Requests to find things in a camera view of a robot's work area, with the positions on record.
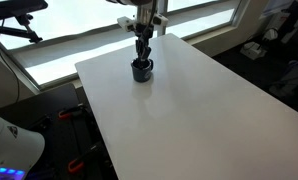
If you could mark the white box device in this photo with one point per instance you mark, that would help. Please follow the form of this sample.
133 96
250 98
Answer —
254 50

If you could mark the white robot base blue lights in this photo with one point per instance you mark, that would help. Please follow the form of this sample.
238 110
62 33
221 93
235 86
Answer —
12 146

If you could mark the black flat screen device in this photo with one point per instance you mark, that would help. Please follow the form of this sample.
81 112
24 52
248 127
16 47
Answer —
15 7

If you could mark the dark chair with jacket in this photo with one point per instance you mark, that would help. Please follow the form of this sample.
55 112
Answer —
295 20

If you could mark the grey chair base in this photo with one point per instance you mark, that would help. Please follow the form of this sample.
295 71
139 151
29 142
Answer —
289 80

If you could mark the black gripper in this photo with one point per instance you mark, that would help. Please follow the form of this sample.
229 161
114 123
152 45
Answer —
144 33

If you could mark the dark teal enamel mug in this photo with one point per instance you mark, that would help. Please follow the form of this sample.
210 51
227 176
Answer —
142 75

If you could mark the grey window frame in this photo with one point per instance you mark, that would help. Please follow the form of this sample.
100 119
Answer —
239 13

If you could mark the black perforated mounting board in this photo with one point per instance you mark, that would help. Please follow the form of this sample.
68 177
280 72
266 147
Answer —
55 140

